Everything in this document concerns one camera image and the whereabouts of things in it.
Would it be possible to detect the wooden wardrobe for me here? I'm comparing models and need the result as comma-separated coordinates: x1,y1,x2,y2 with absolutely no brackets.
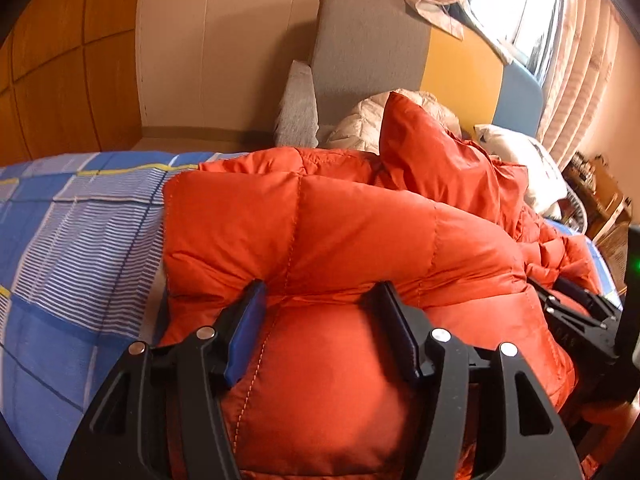
0,0,146,167

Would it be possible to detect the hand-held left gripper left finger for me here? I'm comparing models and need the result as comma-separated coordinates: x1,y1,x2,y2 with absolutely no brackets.
57,280,268,480

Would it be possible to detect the white printed pillow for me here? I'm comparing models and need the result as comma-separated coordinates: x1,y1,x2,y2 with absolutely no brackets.
474,124,568,218

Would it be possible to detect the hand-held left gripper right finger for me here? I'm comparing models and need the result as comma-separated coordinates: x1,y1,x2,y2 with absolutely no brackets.
375,281,586,480

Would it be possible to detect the grey round frame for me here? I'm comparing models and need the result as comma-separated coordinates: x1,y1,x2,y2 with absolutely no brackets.
554,195,590,236

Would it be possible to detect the wooden desk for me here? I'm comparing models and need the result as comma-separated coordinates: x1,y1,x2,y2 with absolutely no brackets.
562,152,633,291

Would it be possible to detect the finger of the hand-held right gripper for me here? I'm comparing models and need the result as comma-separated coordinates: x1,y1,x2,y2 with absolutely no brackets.
529,277,622,367
556,279,624,324

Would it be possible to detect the pink hanging cloth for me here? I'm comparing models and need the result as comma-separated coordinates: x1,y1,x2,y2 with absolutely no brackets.
400,0,483,42

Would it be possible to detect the pink pleated curtain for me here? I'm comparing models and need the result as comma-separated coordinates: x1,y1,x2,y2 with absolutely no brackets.
537,0,623,171

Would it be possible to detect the orange down jacket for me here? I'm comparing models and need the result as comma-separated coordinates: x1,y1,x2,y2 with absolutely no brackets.
160,91,640,480

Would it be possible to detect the grey white cushion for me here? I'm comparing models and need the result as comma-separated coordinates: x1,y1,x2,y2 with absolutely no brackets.
274,60,321,148

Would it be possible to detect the grey yellow blue headboard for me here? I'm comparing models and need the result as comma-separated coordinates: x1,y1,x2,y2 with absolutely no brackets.
310,0,545,146

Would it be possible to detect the window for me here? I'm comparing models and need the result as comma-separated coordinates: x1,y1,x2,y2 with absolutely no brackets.
450,0,576,78

